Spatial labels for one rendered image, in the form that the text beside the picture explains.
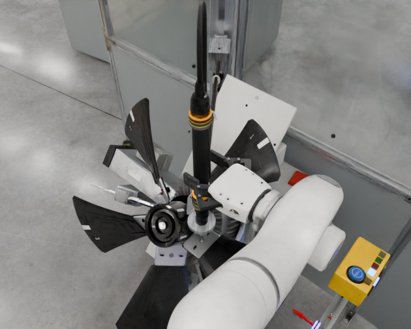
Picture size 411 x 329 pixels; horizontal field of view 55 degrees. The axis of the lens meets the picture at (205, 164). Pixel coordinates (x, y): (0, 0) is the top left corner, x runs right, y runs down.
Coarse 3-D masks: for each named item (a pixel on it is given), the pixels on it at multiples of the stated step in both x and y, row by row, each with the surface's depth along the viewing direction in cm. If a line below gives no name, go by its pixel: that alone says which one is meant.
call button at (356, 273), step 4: (352, 268) 112; (356, 268) 112; (360, 268) 112; (352, 272) 111; (356, 272) 111; (360, 272) 111; (364, 272) 111; (352, 276) 110; (356, 276) 110; (360, 276) 110; (356, 280) 110; (360, 280) 110
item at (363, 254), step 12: (360, 240) 119; (348, 252) 117; (360, 252) 116; (372, 252) 116; (384, 252) 116; (348, 264) 114; (360, 264) 114; (384, 264) 114; (336, 276) 113; (348, 276) 111; (372, 276) 111; (336, 288) 116; (348, 288) 112; (360, 288) 109; (360, 300) 112
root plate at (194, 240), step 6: (192, 234) 108; (198, 234) 108; (204, 234) 108; (210, 234) 108; (216, 234) 108; (192, 240) 106; (198, 240) 106; (204, 240) 106; (210, 240) 106; (186, 246) 105; (192, 246) 105; (198, 246) 105; (204, 246) 105; (192, 252) 104; (198, 252) 104; (204, 252) 104
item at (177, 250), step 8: (160, 248) 110; (168, 248) 111; (176, 248) 111; (160, 256) 110; (168, 256) 111; (176, 256) 112; (184, 256) 113; (160, 264) 111; (168, 264) 111; (176, 264) 112; (184, 264) 113
